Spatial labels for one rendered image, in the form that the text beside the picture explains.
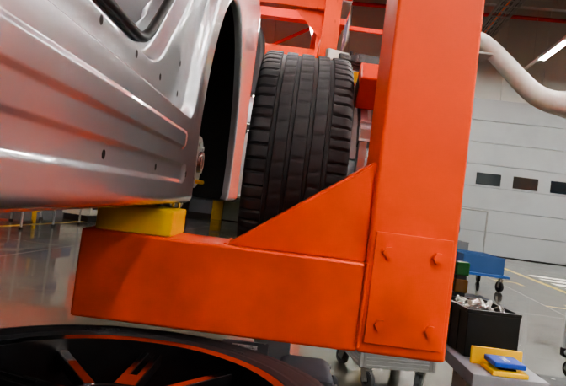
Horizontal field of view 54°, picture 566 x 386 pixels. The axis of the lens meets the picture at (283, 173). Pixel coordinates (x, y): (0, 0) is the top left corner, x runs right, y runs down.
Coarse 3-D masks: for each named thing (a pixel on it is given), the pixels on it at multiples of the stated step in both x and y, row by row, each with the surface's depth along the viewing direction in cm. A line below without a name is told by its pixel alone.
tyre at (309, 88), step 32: (288, 64) 137; (320, 64) 139; (256, 96) 130; (288, 96) 129; (320, 96) 130; (352, 96) 131; (256, 128) 126; (288, 128) 126; (320, 128) 126; (256, 160) 124; (288, 160) 125; (320, 160) 124; (256, 192) 124; (288, 192) 124; (256, 224) 127
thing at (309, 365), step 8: (240, 344) 129; (248, 344) 130; (256, 344) 131; (264, 344) 132; (264, 352) 125; (280, 360) 133; (288, 360) 130; (296, 360) 130; (304, 360) 131; (312, 360) 132; (320, 360) 133; (304, 368) 124; (312, 368) 125; (320, 368) 126; (328, 368) 129; (312, 376) 120; (320, 376) 121; (328, 376) 122; (328, 384) 119; (336, 384) 120
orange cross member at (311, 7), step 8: (264, 0) 531; (272, 0) 531; (280, 0) 531; (288, 0) 531; (296, 0) 531; (304, 0) 531; (312, 0) 531; (320, 0) 531; (288, 8) 541; (296, 8) 536; (304, 8) 536; (312, 8) 533; (320, 8) 531; (304, 16) 536; (312, 16) 536; (320, 16) 536; (312, 24) 535; (320, 24) 535; (320, 32) 535
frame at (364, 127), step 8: (360, 112) 135; (360, 120) 133; (360, 128) 131; (368, 128) 131; (360, 136) 130; (368, 136) 130; (360, 144) 130; (368, 144) 131; (360, 152) 130; (360, 160) 130; (360, 168) 130
